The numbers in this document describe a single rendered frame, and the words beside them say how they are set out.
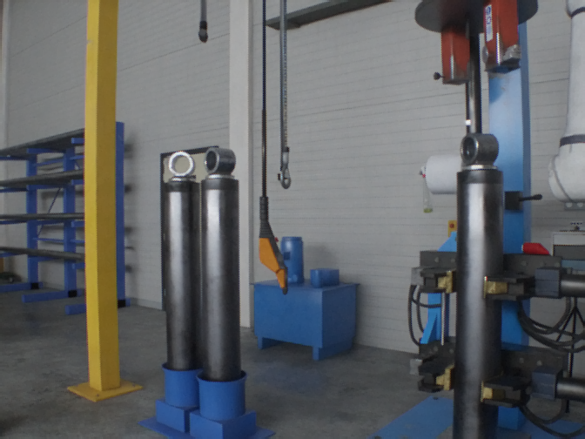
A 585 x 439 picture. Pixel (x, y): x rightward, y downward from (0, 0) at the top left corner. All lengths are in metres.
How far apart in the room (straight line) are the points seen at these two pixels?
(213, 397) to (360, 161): 2.98
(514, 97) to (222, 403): 2.26
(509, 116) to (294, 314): 2.70
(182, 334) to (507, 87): 2.27
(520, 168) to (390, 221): 2.30
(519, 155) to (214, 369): 1.99
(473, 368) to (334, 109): 3.50
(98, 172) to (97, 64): 0.77
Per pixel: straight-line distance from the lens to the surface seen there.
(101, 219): 3.87
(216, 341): 2.93
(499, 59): 2.42
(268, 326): 5.00
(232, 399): 3.01
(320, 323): 4.62
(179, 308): 3.13
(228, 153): 2.93
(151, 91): 7.68
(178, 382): 3.22
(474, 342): 2.52
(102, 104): 3.96
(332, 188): 5.34
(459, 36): 2.82
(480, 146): 2.50
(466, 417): 2.64
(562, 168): 1.74
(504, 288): 2.43
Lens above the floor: 1.27
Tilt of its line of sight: 1 degrees down
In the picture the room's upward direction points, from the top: straight up
